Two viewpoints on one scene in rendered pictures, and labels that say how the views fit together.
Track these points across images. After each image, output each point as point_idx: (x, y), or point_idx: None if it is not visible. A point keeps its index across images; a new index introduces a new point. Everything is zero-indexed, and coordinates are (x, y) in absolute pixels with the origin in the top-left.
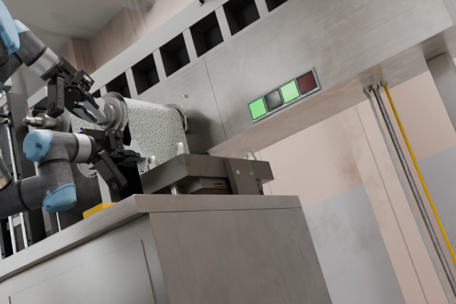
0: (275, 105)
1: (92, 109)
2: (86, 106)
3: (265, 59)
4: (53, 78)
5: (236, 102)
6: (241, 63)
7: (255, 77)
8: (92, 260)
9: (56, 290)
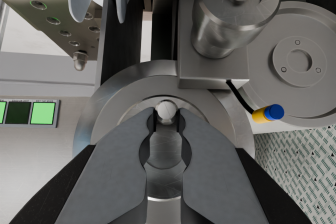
0: (18, 105)
1: (115, 155)
2: (121, 191)
3: (4, 170)
4: None
5: (70, 137)
6: (39, 185)
7: (29, 154)
8: None
9: None
